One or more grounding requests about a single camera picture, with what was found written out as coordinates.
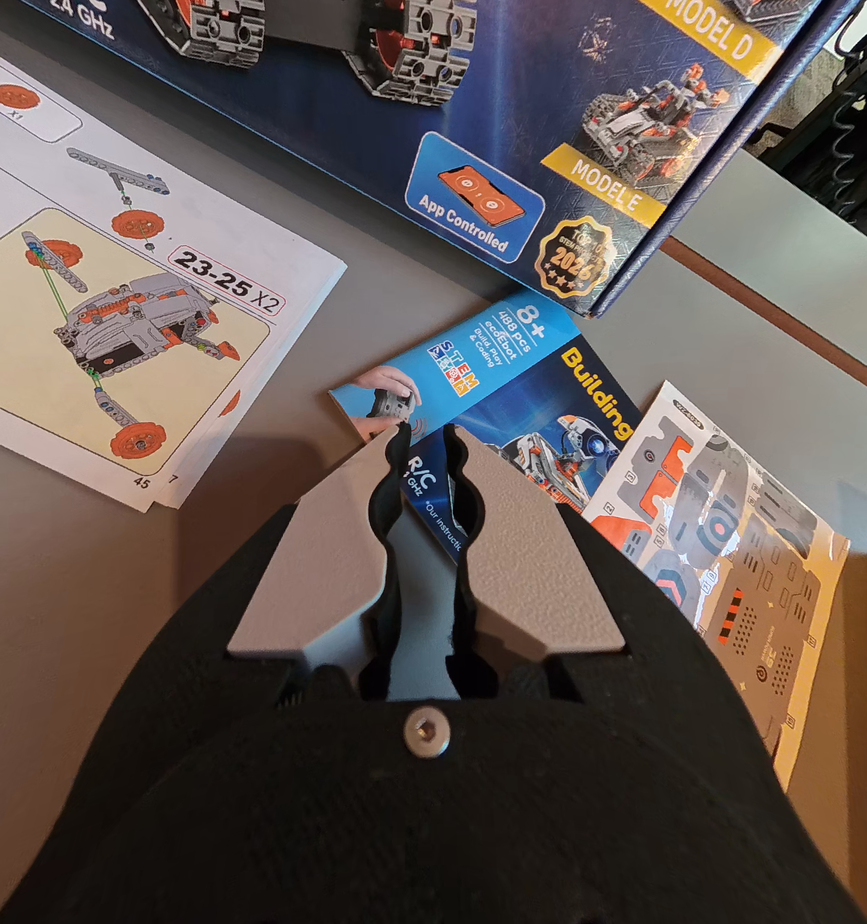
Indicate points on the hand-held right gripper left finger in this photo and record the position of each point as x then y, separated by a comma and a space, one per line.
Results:
311, 577

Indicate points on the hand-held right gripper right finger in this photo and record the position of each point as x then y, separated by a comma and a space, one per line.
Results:
542, 577

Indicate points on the white orange sticker sheet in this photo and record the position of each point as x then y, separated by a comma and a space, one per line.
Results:
664, 476

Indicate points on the blue instruction booklet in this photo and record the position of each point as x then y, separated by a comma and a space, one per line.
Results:
506, 368

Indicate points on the brown sticker sheet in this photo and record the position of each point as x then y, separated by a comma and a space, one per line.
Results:
773, 650

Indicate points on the open instruction booklet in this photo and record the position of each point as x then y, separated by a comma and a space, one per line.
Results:
116, 325

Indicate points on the blue robot kit box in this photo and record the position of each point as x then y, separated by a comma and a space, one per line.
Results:
332, 108

